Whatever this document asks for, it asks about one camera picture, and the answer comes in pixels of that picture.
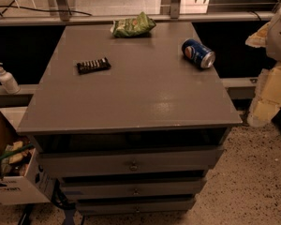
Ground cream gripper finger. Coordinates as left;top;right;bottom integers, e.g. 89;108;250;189
245;22;270;48

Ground green chip bag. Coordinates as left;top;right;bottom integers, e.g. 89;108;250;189
111;12;156;38

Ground top grey drawer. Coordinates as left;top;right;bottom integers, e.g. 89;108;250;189
37;145;223;178

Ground grey drawer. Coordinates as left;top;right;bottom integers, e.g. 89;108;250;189
77;198;196;216
37;145;223;178
61;177;207;200

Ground bottom grey drawer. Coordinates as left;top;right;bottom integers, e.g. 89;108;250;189
77;198;196;216

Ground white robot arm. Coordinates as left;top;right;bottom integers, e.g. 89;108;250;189
245;6;281;62

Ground blue pepsi can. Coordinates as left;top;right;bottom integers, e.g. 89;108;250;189
182;38;215;69

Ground grey drawer cabinet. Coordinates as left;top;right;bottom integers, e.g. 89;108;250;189
18;22;240;207

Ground white cardboard box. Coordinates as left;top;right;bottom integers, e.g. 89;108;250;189
0;109;54;205

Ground middle grey drawer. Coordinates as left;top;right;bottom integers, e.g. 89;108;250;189
61;177;207;200

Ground white pump bottle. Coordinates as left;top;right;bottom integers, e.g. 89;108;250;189
0;63;21;94

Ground black cable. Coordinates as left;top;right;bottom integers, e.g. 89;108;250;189
0;0;94;17

